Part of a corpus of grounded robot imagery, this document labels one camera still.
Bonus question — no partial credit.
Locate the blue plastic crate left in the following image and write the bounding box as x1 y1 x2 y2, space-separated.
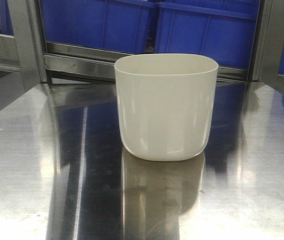
40 0 157 54

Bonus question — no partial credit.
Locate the blue plastic crate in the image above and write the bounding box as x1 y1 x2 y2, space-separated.
40 0 157 54
154 0 260 69

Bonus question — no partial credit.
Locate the blue plastic crate right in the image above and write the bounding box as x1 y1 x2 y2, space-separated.
154 0 260 69

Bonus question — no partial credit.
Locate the stainless steel shelf frame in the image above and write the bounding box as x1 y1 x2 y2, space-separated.
0 0 284 91

